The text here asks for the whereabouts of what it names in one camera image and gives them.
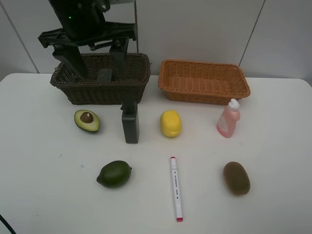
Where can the brown kiwi fruit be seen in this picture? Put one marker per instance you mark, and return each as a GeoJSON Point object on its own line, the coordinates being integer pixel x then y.
{"type": "Point", "coordinates": [236, 178]}

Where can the white red-capped marker pen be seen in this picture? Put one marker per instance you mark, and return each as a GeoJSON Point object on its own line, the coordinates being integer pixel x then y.
{"type": "Point", "coordinates": [176, 190]}

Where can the orange wicker basket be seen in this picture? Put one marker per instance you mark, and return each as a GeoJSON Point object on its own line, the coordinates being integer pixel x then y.
{"type": "Point", "coordinates": [202, 82]}

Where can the dark green spray bottle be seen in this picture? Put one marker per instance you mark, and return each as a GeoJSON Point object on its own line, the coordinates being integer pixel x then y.
{"type": "Point", "coordinates": [130, 121]}

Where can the yellow lemon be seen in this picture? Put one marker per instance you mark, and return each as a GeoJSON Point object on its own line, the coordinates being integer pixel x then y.
{"type": "Point", "coordinates": [170, 123]}

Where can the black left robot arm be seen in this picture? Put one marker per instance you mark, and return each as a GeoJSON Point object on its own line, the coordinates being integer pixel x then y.
{"type": "Point", "coordinates": [83, 24]}

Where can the pink lotion bottle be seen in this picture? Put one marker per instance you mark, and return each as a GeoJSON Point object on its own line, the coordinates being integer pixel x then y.
{"type": "Point", "coordinates": [227, 122]}

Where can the halved avocado with pit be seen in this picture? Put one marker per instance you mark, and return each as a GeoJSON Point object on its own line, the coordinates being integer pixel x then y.
{"type": "Point", "coordinates": [87, 121]}

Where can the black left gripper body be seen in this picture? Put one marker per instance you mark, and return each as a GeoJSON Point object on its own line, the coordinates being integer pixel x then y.
{"type": "Point", "coordinates": [113, 34]}

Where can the green lime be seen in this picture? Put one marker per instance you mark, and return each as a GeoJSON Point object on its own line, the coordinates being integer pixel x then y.
{"type": "Point", "coordinates": [115, 174]}

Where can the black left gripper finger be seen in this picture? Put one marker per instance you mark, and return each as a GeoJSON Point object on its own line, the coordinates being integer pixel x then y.
{"type": "Point", "coordinates": [119, 52]}
{"type": "Point", "coordinates": [71, 57]}

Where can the dark brown wicker basket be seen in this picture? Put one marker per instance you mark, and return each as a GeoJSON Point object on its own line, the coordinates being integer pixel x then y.
{"type": "Point", "coordinates": [91, 92]}

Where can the dark grey whiteboard eraser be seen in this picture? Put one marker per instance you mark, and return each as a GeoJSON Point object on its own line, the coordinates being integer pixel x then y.
{"type": "Point", "coordinates": [104, 75]}

